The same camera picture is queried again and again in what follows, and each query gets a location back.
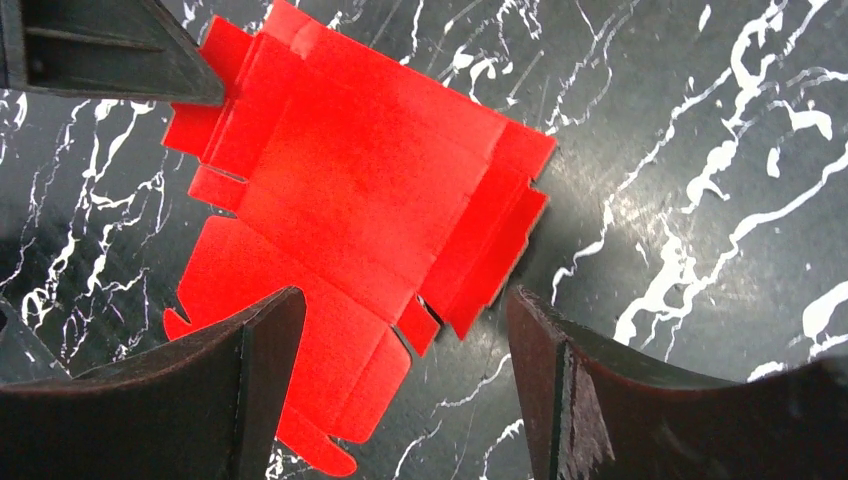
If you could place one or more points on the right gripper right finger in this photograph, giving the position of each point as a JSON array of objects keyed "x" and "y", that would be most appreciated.
[{"x": 596, "y": 409}]

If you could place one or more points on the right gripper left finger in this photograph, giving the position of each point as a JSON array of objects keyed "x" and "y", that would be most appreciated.
[{"x": 205, "y": 406}]

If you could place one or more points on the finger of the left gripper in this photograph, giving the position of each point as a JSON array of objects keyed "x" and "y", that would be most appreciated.
[{"x": 132, "y": 50}]

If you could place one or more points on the red paper box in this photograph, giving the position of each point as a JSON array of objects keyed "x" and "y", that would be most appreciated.
[{"x": 394, "y": 203}]

